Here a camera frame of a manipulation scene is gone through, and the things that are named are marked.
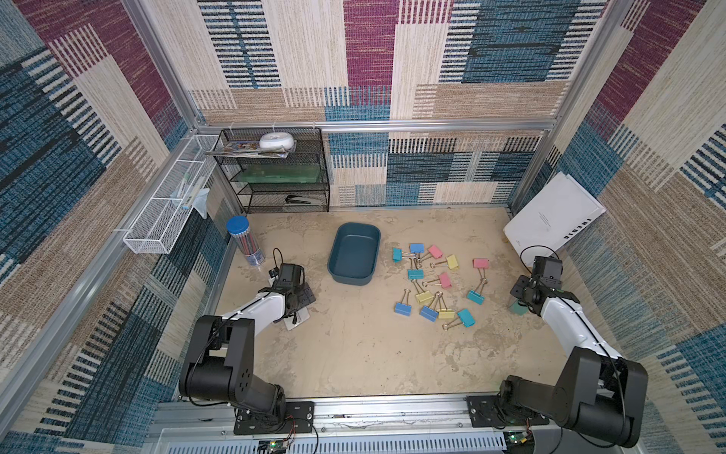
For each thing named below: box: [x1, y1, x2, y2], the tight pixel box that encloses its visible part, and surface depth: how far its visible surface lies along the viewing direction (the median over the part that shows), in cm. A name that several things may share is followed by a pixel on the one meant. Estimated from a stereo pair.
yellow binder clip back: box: [429, 253, 460, 271], surface depth 104 cm
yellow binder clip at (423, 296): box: [410, 279, 434, 303], surface depth 96 cm
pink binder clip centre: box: [421, 272, 452, 289], surface depth 101 cm
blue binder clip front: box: [419, 291, 444, 323], surface depth 93 cm
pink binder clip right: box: [472, 258, 491, 284], surface depth 104 cm
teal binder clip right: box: [466, 268, 488, 306], surface depth 98 cm
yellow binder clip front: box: [433, 291, 456, 319], surface depth 94 cm
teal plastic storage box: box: [327, 222, 382, 286], surface depth 108 cm
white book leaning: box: [502, 171, 607, 267], surface depth 89 cm
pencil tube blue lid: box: [225, 214, 266, 266], surface depth 96 cm
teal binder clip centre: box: [408, 257, 425, 281], surface depth 104 cm
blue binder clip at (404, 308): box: [394, 288, 413, 317], surface depth 94 cm
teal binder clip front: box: [441, 308, 476, 331], surface depth 91 cm
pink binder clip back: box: [419, 244, 444, 262], surface depth 107 cm
